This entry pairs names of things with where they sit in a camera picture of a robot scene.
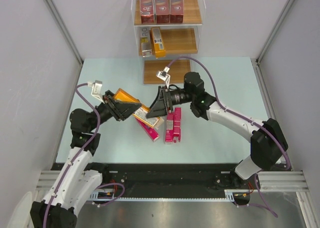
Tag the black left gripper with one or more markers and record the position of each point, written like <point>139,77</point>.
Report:
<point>120,110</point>

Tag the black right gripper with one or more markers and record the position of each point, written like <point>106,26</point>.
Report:
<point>159,108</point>

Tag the orange toothpaste box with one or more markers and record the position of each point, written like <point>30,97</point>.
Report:
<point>141,113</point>
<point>158,43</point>

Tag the pink Be You toothpaste box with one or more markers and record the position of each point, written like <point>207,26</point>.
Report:
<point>152,133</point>

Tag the silver gold R.O toothpaste box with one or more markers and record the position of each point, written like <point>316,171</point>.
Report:
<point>145,42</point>

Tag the red 3D toothpaste box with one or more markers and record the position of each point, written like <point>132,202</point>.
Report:
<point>176,11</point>

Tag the red foil toothpaste box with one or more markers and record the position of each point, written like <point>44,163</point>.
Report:
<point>147,14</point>

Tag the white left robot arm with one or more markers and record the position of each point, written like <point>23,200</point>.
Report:
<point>80,176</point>

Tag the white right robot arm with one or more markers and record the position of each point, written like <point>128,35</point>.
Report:
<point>267,141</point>

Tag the acrylic three-tier wooden shelf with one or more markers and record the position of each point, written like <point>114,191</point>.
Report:
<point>179,39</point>

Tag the pink toothpaste box middle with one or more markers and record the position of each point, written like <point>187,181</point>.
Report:
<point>169,129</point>

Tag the pink toothpaste box right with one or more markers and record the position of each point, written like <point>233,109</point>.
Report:
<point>177,124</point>

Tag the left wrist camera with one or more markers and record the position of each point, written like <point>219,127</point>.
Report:
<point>96,87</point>

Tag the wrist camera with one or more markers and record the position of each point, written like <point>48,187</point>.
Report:
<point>164,75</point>
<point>96,87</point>

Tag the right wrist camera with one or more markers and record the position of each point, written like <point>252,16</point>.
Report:
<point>164,75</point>

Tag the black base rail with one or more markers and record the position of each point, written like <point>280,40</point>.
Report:
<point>174,177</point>

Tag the white cable duct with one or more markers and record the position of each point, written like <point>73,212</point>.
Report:
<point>103,196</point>

